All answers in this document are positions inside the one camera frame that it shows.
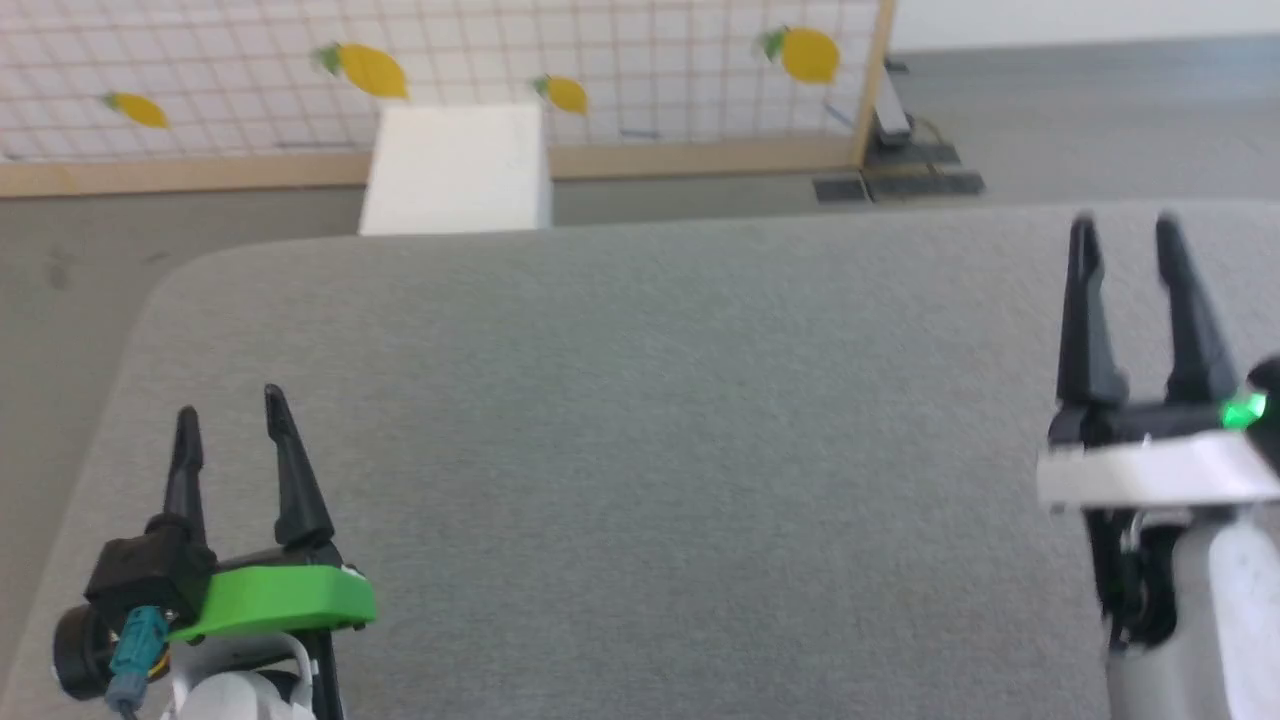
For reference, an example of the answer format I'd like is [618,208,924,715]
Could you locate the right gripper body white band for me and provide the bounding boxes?
[1036,398,1280,516]

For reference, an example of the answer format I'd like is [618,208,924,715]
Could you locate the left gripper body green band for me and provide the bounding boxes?
[165,544,379,646]

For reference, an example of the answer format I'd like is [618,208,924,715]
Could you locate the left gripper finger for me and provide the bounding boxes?
[263,384,337,551]
[163,406,208,546]

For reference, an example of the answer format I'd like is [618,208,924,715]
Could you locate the white rectangular pillar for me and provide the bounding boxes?
[357,103,554,239]

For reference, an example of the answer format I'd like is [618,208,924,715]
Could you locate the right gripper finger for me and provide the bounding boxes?
[1054,212,1132,411]
[1154,212,1242,408]

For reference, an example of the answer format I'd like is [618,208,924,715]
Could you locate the wooden framed mesh screen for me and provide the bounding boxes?
[0,0,897,199]

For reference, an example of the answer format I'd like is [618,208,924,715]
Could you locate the teal cable connector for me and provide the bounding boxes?
[104,606,170,708]

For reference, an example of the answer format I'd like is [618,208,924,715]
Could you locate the grey black stand foot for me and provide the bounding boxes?
[869,64,917,152]

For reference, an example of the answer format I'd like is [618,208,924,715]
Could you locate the black floor mat under stand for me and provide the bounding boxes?
[864,144,962,172]

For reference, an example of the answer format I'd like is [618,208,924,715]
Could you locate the long black floor mat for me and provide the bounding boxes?
[866,171,987,199]

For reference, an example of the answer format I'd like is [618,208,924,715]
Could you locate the large yellow lemon decal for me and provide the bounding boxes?
[759,26,842,86]

